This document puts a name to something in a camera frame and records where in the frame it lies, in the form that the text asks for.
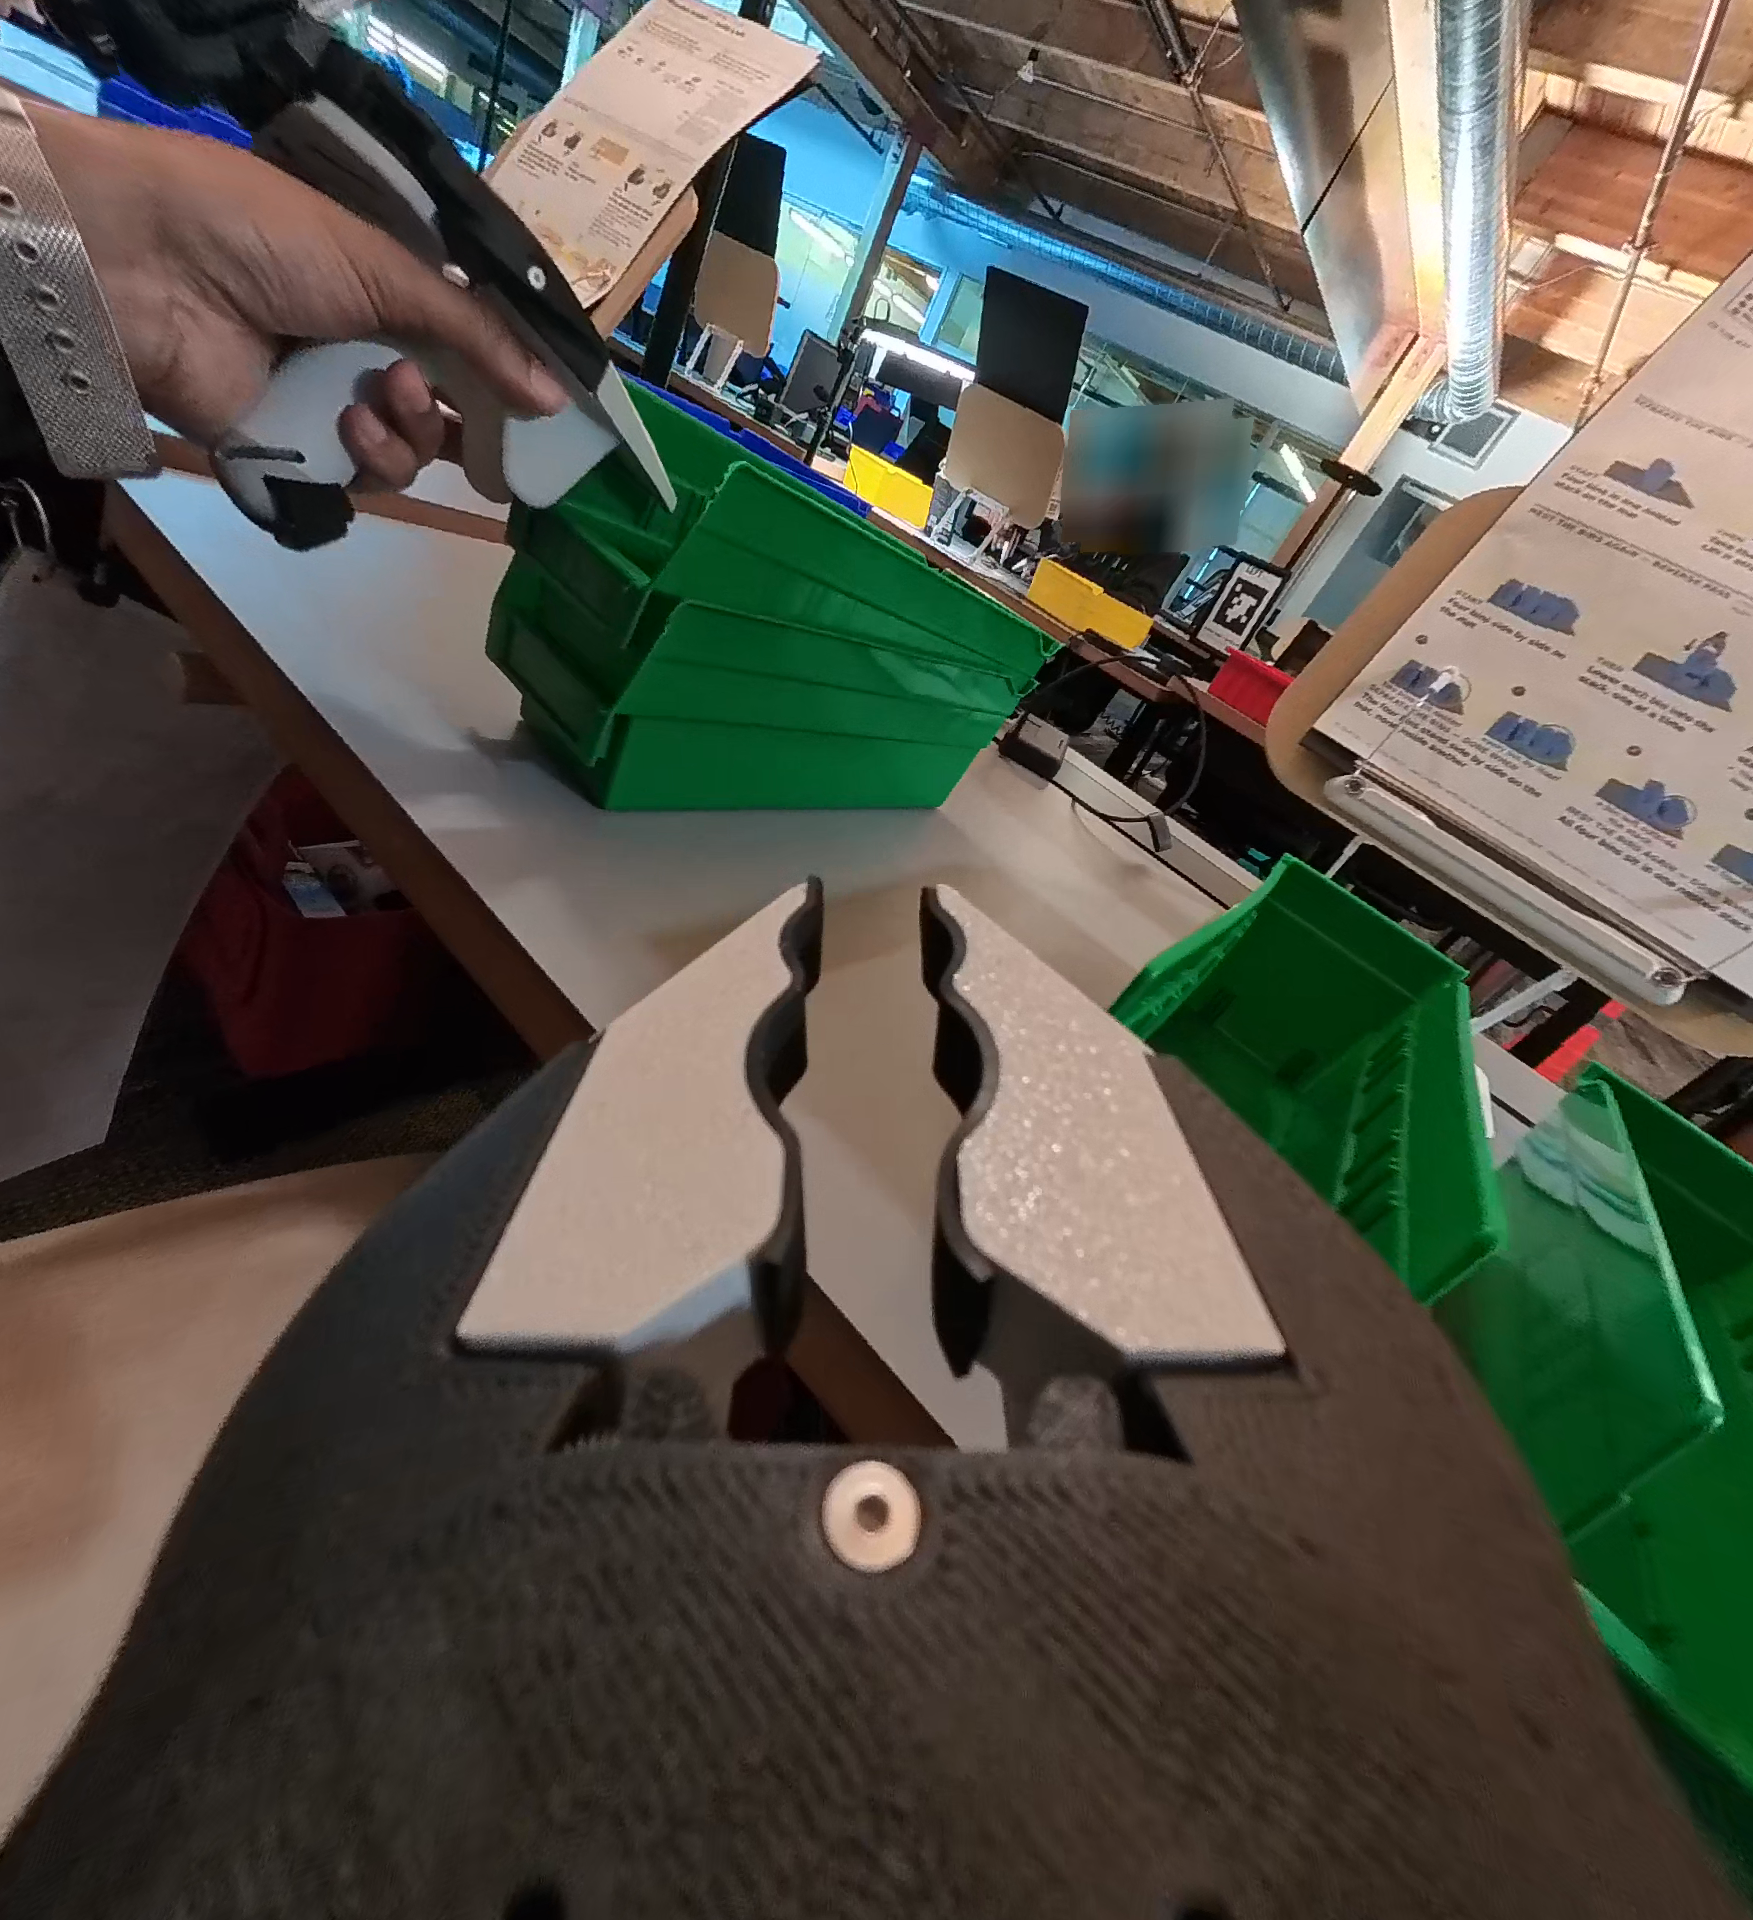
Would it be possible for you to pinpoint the white hanging cloth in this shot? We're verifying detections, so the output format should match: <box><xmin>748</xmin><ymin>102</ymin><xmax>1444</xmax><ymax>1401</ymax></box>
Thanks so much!
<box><xmin>0</xmin><ymin>548</ymin><xmax>292</xmax><ymax>1216</ymax></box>

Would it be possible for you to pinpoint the blue plastic bin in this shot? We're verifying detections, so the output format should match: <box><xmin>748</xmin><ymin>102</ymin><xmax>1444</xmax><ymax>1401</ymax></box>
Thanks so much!
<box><xmin>731</xmin><ymin>420</ymin><xmax>877</xmax><ymax>505</ymax></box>
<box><xmin>97</xmin><ymin>68</ymin><xmax>253</xmax><ymax>152</ymax></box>

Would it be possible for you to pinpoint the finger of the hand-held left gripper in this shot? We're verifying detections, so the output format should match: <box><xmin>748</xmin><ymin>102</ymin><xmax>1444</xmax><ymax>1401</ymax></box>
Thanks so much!
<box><xmin>596</xmin><ymin>360</ymin><xmax>681</xmax><ymax>513</ymax></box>

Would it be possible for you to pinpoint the grey desk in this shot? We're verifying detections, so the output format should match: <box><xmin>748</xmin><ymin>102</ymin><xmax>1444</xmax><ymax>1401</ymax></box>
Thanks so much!
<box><xmin>109</xmin><ymin>466</ymin><xmax>1568</xmax><ymax>1455</ymax></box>

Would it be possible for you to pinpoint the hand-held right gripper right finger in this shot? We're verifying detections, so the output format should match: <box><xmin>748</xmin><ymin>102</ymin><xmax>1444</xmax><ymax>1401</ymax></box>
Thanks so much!
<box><xmin>918</xmin><ymin>881</ymin><xmax>1293</xmax><ymax>1391</ymax></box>

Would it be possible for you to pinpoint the person's beige trouser leg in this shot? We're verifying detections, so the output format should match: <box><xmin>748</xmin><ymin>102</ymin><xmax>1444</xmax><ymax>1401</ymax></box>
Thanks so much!
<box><xmin>0</xmin><ymin>1153</ymin><xmax>606</xmax><ymax>1920</ymax></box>

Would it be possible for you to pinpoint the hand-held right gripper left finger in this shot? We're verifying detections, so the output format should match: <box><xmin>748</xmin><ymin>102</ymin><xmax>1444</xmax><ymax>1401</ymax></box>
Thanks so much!
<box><xmin>453</xmin><ymin>875</ymin><xmax>826</xmax><ymax>1373</ymax></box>

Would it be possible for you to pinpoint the mesh metal watch band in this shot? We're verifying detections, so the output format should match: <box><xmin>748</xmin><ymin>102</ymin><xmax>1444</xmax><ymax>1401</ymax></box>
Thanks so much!
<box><xmin>0</xmin><ymin>61</ymin><xmax>161</xmax><ymax>482</ymax></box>

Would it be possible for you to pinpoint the rectangular metal duct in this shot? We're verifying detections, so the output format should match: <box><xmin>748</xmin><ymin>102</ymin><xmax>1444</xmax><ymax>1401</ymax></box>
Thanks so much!
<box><xmin>1236</xmin><ymin>0</ymin><xmax>1424</xmax><ymax>422</ymax></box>

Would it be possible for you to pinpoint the printed instruction sheet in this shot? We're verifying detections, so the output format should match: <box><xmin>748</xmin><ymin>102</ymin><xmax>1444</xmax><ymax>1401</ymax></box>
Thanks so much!
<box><xmin>1310</xmin><ymin>227</ymin><xmax>1753</xmax><ymax>1011</ymax></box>

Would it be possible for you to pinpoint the tan picture instruction sheet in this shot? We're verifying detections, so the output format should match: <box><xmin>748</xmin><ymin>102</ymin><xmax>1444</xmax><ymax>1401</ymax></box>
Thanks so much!
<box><xmin>485</xmin><ymin>0</ymin><xmax>824</xmax><ymax>303</ymax></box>

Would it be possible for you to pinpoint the black flat panel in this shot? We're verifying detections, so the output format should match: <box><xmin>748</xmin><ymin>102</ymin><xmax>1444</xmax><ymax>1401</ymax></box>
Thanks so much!
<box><xmin>978</xmin><ymin>267</ymin><xmax>1091</xmax><ymax>403</ymax></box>

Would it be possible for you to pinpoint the large yellow bin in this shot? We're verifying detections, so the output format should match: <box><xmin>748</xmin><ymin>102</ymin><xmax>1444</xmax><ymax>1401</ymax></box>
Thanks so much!
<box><xmin>842</xmin><ymin>443</ymin><xmax>940</xmax><ymax>530</ymax></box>
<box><xmin>1026</xmin><ymin>560</ymin><xmax>1157</xmax><ymax>652</ymax></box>

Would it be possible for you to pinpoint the person's left hand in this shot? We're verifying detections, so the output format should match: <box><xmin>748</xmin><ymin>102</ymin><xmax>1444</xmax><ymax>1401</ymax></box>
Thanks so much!
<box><xmin>32</xmin><ymin>114</ymin><xmax>571</xmax><ymax>485</ymax></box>

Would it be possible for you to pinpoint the black cable with grey plug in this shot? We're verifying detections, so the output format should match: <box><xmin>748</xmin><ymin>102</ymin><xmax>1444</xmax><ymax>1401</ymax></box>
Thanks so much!
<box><xmin>1063</xmin><ymin>646</ymin><xmax>1210</xmax><ymax>859</ymax></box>

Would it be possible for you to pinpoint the black white marker sign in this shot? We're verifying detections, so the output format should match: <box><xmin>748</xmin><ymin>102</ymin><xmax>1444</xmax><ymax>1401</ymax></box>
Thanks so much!
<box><xmin>1187</xmin><ymin>548</ymin><xmax>1293</xmax><ymax>658</ymax></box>

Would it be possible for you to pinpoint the red storage box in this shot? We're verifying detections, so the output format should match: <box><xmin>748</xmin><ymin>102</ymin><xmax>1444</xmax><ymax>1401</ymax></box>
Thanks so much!
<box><xmin>183</xmin><ymin>773</ymin><xmax>436</xmax><ymax>1085</ymax></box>

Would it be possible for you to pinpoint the silver ventilation duct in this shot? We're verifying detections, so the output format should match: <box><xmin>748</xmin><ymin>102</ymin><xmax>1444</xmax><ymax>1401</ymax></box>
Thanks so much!
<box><xmin>1415</xmin><ymin>0</ymin><xmax>1522</xmax><ymax>468</ymax></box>

